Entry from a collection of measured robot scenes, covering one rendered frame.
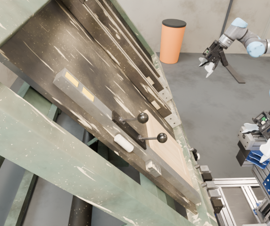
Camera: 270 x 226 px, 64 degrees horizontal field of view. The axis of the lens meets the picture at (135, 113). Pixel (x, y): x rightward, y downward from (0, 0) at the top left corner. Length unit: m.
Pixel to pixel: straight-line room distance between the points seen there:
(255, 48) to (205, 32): 3.97
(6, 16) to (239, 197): 2.12
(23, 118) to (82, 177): 0.20
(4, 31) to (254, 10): 5.25
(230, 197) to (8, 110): 2.02
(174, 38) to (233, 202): 3.11
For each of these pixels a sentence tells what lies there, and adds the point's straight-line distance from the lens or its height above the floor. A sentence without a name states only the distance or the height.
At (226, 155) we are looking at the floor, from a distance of 2.84.
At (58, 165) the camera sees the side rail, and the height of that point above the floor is 1.56.
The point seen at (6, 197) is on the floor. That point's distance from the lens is 2.52.
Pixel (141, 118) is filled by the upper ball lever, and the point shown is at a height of 1.52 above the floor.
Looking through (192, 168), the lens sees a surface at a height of 0.91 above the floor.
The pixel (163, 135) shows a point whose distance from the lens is 0.76.
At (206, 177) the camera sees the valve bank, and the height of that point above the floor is 0.76.
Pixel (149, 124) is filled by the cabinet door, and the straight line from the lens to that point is 1.13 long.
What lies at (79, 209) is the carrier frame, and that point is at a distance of 1.41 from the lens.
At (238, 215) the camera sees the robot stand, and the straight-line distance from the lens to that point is 2.17.
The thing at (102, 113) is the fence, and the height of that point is 1.51.
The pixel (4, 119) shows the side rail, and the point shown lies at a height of 1.69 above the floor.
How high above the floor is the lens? 1.96
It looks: 39 degrees down
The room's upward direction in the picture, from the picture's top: 3 degrees clockwise
